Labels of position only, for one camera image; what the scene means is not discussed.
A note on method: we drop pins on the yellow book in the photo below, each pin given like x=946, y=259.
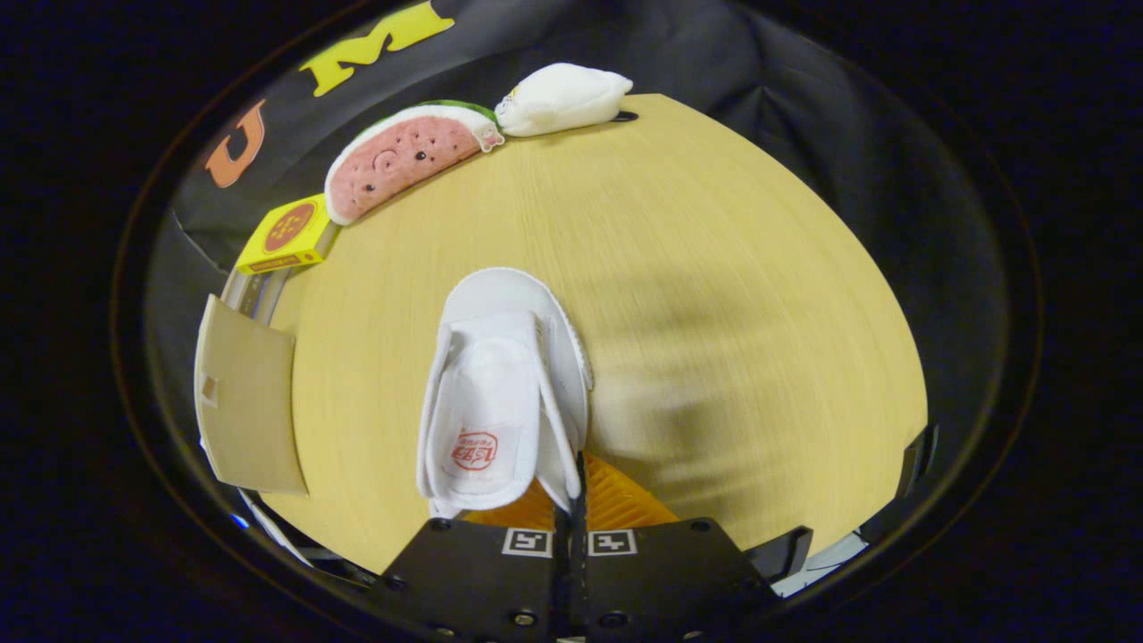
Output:
x=286, y=234

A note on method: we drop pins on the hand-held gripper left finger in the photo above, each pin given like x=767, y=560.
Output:
x=482, y=580

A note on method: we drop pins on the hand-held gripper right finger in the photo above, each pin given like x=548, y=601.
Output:
x=661, y=580

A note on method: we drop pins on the watermelon slice plush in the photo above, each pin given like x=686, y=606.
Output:
x=402, y=161

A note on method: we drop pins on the white plush toy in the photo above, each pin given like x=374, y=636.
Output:
x=563, y=98

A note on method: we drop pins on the white canvas shoe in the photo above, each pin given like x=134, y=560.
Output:
x=500, y=393

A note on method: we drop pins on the beige storage box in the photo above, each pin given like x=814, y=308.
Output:
x=254, y=402

